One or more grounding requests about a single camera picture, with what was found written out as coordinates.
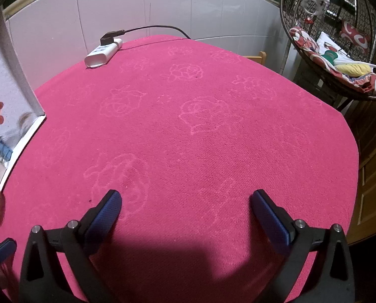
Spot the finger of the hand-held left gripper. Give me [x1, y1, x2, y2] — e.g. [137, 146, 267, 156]
[0, 238, 17, 266]

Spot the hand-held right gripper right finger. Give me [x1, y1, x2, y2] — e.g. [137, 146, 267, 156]
[250, 189, 355, 303]

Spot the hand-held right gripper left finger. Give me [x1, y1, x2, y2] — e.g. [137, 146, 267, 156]
[19, 189, 123, 303]

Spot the blue binder clip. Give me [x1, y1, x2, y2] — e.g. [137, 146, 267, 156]
[0, 140, 13, 165]

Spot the white cardboard tray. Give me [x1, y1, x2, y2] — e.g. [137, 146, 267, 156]
[0, 6, 46, 253]

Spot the pink printed blanket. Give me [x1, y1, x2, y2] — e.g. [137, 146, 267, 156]
[0, 35, 360, 303]

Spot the wooden door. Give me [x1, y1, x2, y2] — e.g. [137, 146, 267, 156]
[345, 95, 376, 247]

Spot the white power strip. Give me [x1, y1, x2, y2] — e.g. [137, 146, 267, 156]
[84, 38, 123, 69]

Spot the red white floral cushion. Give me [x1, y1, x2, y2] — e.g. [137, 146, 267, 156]
[289, 27, 376, 96]

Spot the yellow pillow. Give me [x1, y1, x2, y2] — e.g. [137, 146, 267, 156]
[335, 62, 376, 77]

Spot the white cloth with green print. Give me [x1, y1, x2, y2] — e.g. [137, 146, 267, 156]
[317, 32, 359, 70]

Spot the wicker hanging chair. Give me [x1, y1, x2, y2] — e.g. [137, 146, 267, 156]
[279, 0, 376, 102]

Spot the red patterned pillow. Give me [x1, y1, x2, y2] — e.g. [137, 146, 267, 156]
[339, 20, 373, 56]

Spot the black plug with cable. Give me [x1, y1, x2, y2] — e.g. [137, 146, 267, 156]
[100, 25, 193, 46]

